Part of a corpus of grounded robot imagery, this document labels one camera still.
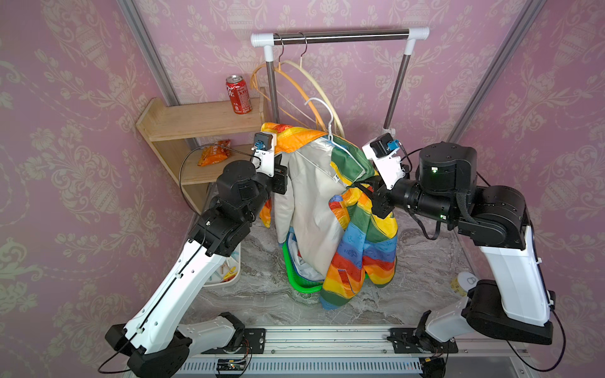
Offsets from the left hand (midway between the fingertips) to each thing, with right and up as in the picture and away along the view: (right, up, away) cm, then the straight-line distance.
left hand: (282, 156), depth 60 cm
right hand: (+18, -6, -9) cm, 21 cm away
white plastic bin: (-23, -38, +28) cm, 53 cm away
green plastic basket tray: (+3, -39, +18) cm, 43 cm away
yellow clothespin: (-22, -39, +27) cm, 52 cm away
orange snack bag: (-31, +7, +35) cm, 47 cm away
